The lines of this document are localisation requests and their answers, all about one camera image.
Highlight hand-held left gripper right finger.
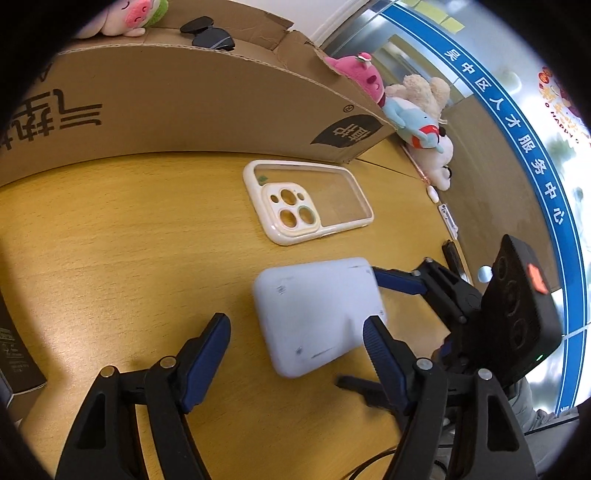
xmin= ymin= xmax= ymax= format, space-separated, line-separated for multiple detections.
xmin=363 ymin=316 xmax=539 ymax=480

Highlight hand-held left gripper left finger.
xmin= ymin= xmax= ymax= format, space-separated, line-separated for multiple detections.
xmin=55 ymin=313 xmax=232 ymax=480

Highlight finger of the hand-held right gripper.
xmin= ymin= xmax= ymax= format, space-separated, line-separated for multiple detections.
xmin=335 ymin=375 xmax=399 ymax=409
xmin=372 ymin=259 xmax=484 ymax=329

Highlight white power bank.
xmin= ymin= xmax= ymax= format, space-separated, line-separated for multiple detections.
xmin=252 ymin=257 xmax=389 ymax=379

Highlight brown cardboard box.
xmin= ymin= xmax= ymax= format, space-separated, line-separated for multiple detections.
xmin=0 ymin=0 xmax=398 ymax=188

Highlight wooden desktop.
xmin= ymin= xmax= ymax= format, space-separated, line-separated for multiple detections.
xmin=0 ymin=134 xmax=476 ymax=480

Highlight black rectangular device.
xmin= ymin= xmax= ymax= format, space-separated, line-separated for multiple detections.
xmin=442 ymin=240 xmax=474 ymax=284

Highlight person's grey clothing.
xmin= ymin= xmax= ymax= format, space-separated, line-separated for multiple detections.
xmin=505 ymin=376 xmax=583 ymax=462

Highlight pink translucent pen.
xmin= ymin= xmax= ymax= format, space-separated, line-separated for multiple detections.
xmin=402 ymin=145 xmax=432 ymax=185

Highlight white plush toy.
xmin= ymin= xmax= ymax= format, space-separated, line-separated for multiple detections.
xmin=422 ymin=131 xmax=455 ymax=191

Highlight cream clear phone case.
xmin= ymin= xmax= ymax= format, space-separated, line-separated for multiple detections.
xmin=243 ymin=160 xmax=375 ymax=246

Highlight blue plush toy red band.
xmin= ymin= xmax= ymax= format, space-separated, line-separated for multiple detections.
xmin=382 ymin=98 xmax=441 ymax=151

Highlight black printed box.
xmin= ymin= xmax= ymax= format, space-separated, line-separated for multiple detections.
xmin=0 ymin=291 xmax=48 ymax=416

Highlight beige rabbit plush toy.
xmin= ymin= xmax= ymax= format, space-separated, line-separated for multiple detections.
xmin=385 ymin=74 xmax=451 ymax=121

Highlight pink bear plush toy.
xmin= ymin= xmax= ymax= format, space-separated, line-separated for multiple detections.
xmin=323 ymin=53 xmax=386 ymax=104

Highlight colourful window decal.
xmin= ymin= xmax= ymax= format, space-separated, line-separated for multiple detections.
xmin=538 ymin=67 xmax=589 ymax=139

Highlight yellow sticky notes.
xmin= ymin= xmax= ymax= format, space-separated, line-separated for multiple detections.
xmin=406 ymin=0 xmax=465 ymax=33

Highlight black sunglasses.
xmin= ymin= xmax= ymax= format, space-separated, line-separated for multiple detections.
xmin=179 ymin=16 xmax=237 ymax=51

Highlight pink pig plush toy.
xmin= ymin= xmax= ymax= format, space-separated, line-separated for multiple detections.
xmin=76 ymin=0 xmax=169 ymax=38

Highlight black cable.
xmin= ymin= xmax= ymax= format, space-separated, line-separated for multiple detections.
xmin=346 ymin=445 xmax=458 ymax=480

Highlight blue lettered wall band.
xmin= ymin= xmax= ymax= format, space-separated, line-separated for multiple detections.
xmin=381 ymin=0 xmax=587 ymax=416

